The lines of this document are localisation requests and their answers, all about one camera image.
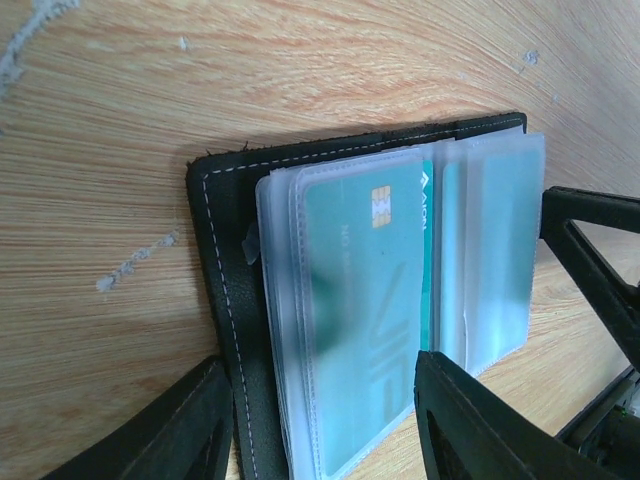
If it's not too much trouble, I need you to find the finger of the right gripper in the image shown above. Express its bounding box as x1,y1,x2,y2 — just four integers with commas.
540,186,639,368

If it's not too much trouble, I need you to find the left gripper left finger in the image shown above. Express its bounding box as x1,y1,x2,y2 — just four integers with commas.
47,356,233,479

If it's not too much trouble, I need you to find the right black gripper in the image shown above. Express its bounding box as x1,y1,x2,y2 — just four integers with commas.
555,366,639,479

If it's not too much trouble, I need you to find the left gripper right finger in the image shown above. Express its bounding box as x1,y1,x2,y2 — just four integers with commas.
414,351,615,479

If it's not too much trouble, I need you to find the teal credit card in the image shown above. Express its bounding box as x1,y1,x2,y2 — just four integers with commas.
438,146,545,370
303,160,432,479

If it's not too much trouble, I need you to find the black card holder wallet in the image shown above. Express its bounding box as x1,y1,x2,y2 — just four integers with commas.
186,112,527,479

